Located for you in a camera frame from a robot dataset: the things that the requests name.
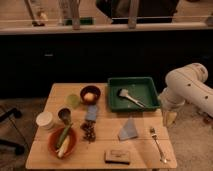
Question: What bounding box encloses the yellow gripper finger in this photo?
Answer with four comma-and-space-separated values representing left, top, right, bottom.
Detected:
163, 111, 177, 127

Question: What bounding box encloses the brown board eraser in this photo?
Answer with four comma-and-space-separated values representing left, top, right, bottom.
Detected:
104, 149, 131, 164

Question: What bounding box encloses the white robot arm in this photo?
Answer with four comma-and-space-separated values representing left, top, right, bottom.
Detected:
158, 63, 213, 126

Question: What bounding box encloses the green plastic cup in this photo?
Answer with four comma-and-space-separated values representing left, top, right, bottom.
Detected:
66, 94, 80, 109

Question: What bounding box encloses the metal cup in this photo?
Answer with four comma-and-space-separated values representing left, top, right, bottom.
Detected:
58, 108, 71, 125

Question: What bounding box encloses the white paper cup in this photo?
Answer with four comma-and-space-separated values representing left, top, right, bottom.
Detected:
36, 111, 54, 130

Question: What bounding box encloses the silver fork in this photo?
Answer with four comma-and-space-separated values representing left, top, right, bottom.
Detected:
150, 127, 168, 164

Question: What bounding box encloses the blue folded cloth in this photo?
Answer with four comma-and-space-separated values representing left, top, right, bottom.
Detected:
118, 117, 138, 141

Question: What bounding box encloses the green plastic tray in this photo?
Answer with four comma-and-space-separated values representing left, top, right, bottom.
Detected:
107, 77, 160, 112

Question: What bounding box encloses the blue sponge block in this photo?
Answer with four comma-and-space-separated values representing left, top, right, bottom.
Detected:
85, 105, 98, 121

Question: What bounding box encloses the dark bunch of grapes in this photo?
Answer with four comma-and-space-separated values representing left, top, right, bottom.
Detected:
80, 121, 96, 142

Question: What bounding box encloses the yellow round fruit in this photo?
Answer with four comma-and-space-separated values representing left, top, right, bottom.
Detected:
84, 93, 95, 101

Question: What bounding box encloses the dark red bowl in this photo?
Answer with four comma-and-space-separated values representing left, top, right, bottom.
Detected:
80, 85, 101, 105

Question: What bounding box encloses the wooden table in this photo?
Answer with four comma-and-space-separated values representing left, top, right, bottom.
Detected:
26, 83, 177, 170

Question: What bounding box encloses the green vegetable stick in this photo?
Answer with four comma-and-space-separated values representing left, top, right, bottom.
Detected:
56, 124, 72, 149

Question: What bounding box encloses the pale corn cob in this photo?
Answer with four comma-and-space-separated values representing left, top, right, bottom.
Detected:
57, 136, 70, 158

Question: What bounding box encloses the orange bowl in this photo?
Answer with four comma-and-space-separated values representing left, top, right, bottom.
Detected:
48, 127, 77, 159

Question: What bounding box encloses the black office chair base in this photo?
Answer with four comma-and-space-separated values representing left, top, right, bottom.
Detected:
0, 106, 25, 155

